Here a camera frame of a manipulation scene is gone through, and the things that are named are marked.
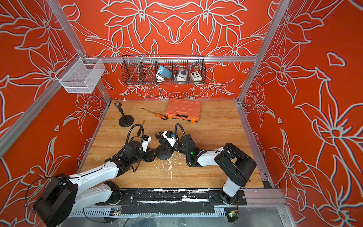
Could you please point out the clear plastic wall bin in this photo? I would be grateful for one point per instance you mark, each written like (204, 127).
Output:
(80, 77)

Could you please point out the black wire wall basket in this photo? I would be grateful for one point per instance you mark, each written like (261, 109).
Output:
(142, 69)

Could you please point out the orange plastic tool case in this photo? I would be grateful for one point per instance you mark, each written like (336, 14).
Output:
(183, 109)

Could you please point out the blue white device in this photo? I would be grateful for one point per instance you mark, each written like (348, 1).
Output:
(162, 74)

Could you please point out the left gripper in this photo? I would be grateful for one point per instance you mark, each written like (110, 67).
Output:
(152, 157)

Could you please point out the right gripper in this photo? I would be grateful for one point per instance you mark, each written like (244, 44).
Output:
(171, 144)

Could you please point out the white box with dial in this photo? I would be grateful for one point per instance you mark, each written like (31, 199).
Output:
(181, 75)

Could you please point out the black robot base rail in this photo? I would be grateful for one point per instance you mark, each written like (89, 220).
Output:
(172, 200)

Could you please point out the white slotted cable duct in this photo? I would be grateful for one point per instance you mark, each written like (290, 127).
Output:
(117, 213)

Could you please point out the white box with buttons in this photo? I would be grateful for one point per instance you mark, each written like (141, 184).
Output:
(196, 77)

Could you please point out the orange black handled screwdriver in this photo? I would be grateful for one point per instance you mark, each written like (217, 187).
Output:
(161, 116)

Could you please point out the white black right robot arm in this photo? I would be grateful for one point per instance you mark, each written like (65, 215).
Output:
(236, 164)

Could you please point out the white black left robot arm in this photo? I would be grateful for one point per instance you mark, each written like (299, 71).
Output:
(67, 194)

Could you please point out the black round stand base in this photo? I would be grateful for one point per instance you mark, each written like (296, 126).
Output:
(126, 121)

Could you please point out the black microphone stand pole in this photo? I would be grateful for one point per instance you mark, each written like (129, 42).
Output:
(119, 106)

